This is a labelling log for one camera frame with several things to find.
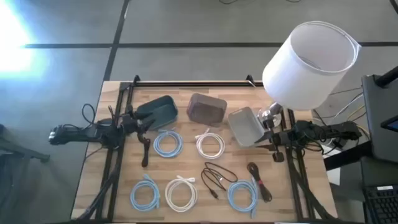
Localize black monitor pole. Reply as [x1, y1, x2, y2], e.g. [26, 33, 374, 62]
[374, 65, 398, 88]

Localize thin black cable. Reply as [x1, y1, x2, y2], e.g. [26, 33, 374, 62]
[200, 161, 239, 200]

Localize dark grey computer cart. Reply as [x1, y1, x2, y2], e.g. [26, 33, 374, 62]
[361, 73, 398, 164]

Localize black metal table frame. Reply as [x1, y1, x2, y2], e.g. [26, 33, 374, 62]
[76, 74, 337, 223]

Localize dark green plastic bin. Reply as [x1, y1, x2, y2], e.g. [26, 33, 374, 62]
[136, 95, 178, 130]

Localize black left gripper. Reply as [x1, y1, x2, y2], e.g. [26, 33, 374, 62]
[119, 105, 156, 144]

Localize brown translucent plastic bin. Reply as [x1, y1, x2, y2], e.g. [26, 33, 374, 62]
[186, 92, 228, 127]

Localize white paper sheet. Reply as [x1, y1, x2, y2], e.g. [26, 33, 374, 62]
[322, 146, 342, 187]

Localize short black cable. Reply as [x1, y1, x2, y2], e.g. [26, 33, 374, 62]
[141, 139, 152, 169]

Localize small lit screen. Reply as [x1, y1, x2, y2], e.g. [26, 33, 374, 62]
[381, 114, 398, 134]

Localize light blue cable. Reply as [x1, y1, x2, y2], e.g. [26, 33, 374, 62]
[129, 174, 161, 213]
[152, 128, 184, 159]
[227, 178, 259, 219]

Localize white plastic bin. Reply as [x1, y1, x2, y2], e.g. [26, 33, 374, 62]
[228, 106, 267, 147]

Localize white cable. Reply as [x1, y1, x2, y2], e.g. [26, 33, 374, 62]
[195, 128, 226, 161]
[164, 175, 198, 213]

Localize table lamp white shade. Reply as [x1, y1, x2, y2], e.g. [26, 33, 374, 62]
[257, 21, 362, 129]

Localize black keyboard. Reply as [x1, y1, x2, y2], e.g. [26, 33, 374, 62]
[363, 184, 398, 224]

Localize black cable bundle red tie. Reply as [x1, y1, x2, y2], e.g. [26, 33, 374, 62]
[246, 161, 273, 203]

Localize loose coloured wires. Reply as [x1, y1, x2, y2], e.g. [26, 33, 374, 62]
[312, 86, 371, 139]

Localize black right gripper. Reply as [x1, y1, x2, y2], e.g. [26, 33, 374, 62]
[254, 118, 285, 164]

